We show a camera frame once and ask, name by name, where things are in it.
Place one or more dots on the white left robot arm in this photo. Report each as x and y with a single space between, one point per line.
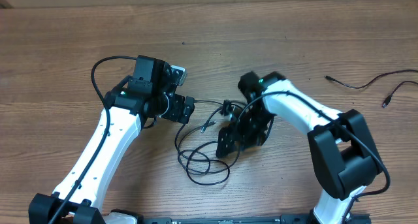
149 93

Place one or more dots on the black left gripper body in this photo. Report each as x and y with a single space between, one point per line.
173 111

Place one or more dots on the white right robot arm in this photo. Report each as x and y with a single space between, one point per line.
343 152

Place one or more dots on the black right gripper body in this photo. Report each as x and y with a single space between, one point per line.
253 125

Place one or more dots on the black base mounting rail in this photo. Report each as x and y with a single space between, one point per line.
225 220

